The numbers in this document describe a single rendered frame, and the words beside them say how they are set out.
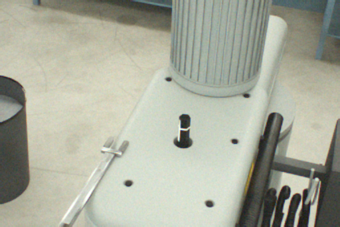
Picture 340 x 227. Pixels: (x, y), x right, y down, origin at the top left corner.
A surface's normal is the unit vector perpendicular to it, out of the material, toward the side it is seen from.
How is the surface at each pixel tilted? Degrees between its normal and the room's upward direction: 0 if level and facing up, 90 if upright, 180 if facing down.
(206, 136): 0
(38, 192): 0
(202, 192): 0
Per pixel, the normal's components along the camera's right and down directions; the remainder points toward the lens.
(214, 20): -0.25, 0.59
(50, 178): 0.04, -0.78
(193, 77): -0.51, 0.51
